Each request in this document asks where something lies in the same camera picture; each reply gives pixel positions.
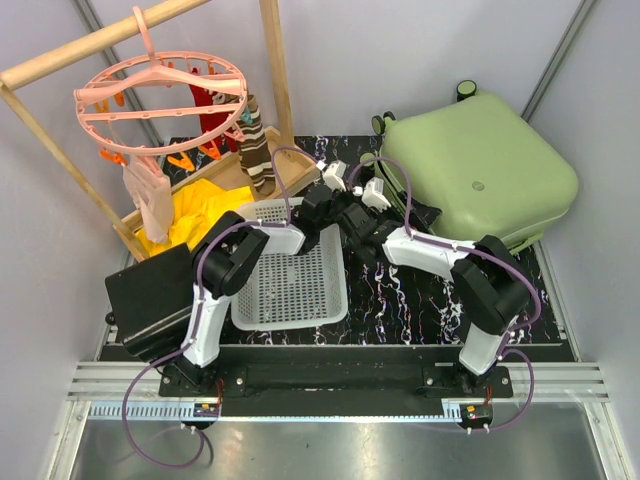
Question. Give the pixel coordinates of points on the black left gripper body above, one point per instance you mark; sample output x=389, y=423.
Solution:
x=340, y=199

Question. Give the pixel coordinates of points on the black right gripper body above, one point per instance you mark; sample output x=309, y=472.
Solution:
x=380, y=219

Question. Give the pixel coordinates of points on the green hard-shell suitcase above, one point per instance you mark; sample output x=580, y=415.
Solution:
x=476, y=161

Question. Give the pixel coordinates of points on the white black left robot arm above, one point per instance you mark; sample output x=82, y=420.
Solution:
x=231, y=250

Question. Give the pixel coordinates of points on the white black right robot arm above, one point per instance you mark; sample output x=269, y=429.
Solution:
x=493, y=290

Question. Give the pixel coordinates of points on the white plastic mesh basket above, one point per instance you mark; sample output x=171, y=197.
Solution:
x=287, y=291

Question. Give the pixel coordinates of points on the wooden clothes rack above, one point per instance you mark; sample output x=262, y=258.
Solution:
x=218, y=162

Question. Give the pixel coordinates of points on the brown striped sock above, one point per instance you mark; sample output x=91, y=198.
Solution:
x=255, y=156

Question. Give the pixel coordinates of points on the teal clothespin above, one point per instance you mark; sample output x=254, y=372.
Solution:
x=246, y=116

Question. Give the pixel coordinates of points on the yellow shorts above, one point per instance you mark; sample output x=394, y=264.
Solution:
x=197, y=207

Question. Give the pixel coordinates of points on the pink round clip hanger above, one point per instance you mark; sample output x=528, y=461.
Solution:
x=162, y=86

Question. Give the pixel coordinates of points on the orange clothespin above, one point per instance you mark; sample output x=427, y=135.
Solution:
x=184, y=161

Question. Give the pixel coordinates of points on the pale pink garment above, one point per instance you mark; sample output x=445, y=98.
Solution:
x=150, y=190

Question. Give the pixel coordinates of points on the black box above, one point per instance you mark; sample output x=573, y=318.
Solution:
x=152, y=303

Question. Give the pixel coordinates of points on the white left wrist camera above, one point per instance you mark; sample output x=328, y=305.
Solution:
x=333, y=174

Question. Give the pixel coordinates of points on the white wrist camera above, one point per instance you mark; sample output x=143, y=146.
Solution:
x=333, y=174
x=372, y=194

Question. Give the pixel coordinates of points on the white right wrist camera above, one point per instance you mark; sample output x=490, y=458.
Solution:
x=372, y=194

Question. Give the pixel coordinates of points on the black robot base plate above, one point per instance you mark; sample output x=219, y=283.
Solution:
x=401, y=384

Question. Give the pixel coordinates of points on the aluminium frame rail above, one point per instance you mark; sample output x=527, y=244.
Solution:
x=560, y=426

